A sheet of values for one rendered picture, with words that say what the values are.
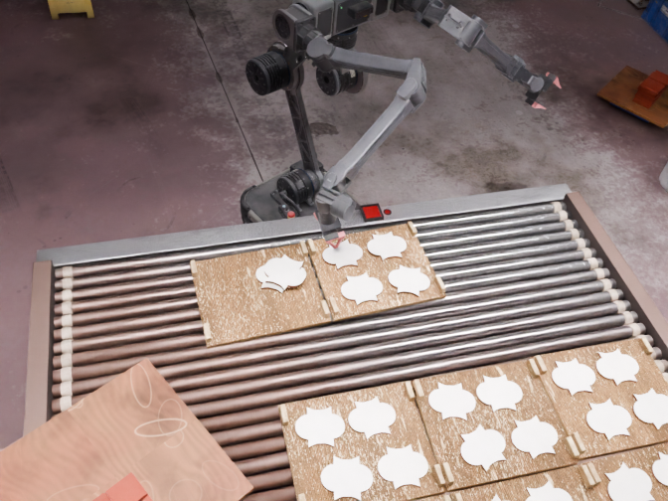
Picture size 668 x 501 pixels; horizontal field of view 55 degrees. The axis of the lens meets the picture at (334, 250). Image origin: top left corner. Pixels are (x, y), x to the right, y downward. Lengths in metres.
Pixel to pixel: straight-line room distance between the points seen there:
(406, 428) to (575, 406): 0.55
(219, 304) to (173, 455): 0.57
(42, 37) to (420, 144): 2.81
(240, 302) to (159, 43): 3.19
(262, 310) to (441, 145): 2.44
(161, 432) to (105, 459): 0.15
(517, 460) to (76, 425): 1.24
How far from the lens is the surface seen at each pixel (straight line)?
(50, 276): 2.35
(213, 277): 2.26
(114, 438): 1.88
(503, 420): 2.09
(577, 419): 2.18
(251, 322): 2.14
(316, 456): 1.93
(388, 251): 2.35
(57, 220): 3.86
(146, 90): 4.64
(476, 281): 2.38
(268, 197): 3.48
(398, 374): 2.10
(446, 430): 2.03
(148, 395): 1.92
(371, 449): 1.96
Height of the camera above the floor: 2.72
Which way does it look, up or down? 50 degrees down
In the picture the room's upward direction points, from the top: 7 degrees clockwise
